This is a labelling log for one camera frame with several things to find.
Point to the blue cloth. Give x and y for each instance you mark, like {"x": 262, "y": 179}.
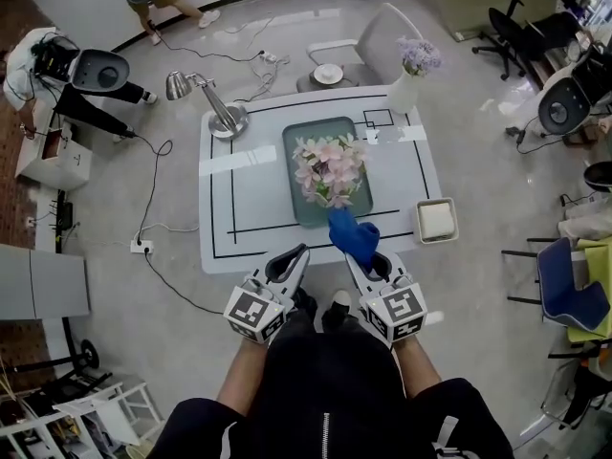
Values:
{"x": 354, "y": 238}

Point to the translucent tape patch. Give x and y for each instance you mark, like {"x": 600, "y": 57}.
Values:
{"x": 397, "y": 134}

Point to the white shelf cart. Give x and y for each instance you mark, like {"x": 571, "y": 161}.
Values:
{"x": 86, "y": 419}

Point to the person's black clothing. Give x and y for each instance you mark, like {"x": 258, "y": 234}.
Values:
{"x": 330, "y": 390}

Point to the round white bowl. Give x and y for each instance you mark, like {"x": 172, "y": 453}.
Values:
{"x": 328, "y": 73}

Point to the silver desk lamp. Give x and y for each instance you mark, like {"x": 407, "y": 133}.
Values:
{"x": 217, "y": 108}

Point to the person's right forearm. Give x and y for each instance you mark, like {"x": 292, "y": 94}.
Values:
{"x": 416, "y": 366}

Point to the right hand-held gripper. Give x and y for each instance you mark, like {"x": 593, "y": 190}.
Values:
{"x": 396, "y": 311}

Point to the blue chair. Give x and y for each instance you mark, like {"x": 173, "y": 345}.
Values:
{"x": 569, "y": 285}

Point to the flower pot with pink flowers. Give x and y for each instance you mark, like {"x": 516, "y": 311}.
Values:
{"x": 330, "y": 170}

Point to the grey-green rectangular tray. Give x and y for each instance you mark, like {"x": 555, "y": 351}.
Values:
{"x": 306, "y": 199}

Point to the white square dish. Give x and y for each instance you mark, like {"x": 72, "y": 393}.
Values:
{"x": 436, "y": 220}

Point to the grey and white office chair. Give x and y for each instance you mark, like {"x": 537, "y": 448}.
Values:
{"x": 373, "y": 46}

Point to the open white cardboard box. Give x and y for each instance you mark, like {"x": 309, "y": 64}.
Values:
{"x": 55, "y": 153}

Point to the person's black shoe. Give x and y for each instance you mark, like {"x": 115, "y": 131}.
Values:
{"x": 306, "y": 304}

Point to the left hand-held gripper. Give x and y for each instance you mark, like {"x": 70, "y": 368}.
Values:
{"x": 252, "y": 311}

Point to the grey cabinet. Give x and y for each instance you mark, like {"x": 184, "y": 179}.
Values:
{"x": 43, "y": 280}

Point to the black office chair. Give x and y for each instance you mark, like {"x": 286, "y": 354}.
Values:
{"x": 516, "y": 31}

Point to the person's white-toed shoe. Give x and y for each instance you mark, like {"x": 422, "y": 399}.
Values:
{"x": 339, "y": 304}

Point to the person's left forearm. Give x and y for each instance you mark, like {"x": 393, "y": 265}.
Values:
{"x": 241, "y": 376}

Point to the white power strip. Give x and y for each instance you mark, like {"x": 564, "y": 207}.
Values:
{"x": 142, "y": 246}
{"x": 268, "y": 57}

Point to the white vase with purple flowers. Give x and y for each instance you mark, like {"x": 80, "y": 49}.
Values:
{"x": 410, "y": 77}

